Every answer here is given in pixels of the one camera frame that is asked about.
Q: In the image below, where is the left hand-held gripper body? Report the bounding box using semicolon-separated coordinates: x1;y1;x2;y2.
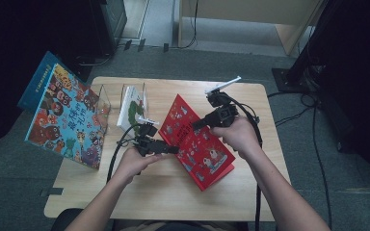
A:
134;115;161;158

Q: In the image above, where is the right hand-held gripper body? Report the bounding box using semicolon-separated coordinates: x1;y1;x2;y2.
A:
204;75;243;129

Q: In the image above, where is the red picture book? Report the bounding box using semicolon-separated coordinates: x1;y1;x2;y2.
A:
158;93;237;193

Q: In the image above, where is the white caterpillar picture book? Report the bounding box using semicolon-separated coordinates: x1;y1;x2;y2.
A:
116;85;149;133

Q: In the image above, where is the clear acrylic book rack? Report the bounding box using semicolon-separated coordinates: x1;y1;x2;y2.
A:
96;81;149;137

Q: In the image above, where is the light blue animals picture book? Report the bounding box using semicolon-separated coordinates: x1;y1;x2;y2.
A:
24;63;112;170

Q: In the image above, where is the dark blue monster picture book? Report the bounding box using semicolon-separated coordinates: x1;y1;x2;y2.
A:
17;50;60;112

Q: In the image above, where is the person's left hand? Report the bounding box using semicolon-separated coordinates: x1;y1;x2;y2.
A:
117;146;165;186

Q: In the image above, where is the person's right hand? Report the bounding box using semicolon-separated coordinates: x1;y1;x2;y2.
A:
209;115;265;162

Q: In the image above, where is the black metal stand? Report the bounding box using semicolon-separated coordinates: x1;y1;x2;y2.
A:
271;0;335;94

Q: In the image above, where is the black stand base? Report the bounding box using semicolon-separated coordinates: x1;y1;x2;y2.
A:
56;53;94;83

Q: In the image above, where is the grey tape strip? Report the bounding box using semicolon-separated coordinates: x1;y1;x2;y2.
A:
40;187;65;197

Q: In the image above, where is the beige wooden cabinet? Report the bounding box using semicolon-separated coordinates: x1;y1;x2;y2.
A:
177;0;323;56

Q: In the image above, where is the black chair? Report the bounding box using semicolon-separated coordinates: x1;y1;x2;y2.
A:
50;207;85;231

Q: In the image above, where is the black equipment cabinet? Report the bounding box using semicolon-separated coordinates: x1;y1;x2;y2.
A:
90;0;128;58

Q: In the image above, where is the dark curtain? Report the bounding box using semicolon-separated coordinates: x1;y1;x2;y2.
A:
317;0;370;189
0;0;94;152

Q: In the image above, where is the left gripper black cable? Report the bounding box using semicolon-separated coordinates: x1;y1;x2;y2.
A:
106;123;143;184

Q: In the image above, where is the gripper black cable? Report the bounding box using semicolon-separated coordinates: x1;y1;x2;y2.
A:
230;95;265;231
106;123;143;184

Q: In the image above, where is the short black floor cable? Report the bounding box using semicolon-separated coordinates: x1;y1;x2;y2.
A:
274;105;316;128

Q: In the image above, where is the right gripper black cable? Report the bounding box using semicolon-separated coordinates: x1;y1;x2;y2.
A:
230;95;265;231

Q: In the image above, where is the black hanging cable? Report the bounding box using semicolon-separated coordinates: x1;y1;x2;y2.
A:
170;0;200;50

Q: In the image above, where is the long black floor cable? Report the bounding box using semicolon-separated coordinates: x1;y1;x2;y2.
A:
310;94;333;231

